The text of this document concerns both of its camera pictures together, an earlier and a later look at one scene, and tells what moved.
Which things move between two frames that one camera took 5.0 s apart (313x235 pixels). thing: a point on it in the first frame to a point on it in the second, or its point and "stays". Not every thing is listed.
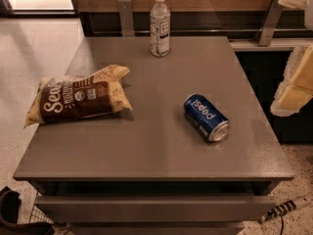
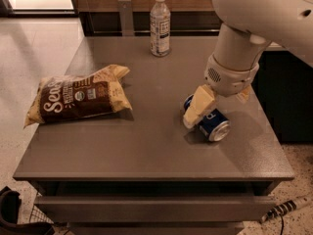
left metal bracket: [126, 20] stays
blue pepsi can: [203, 121] stays
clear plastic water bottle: [159, 27] stays
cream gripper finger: [296, 86] to [202, 101]
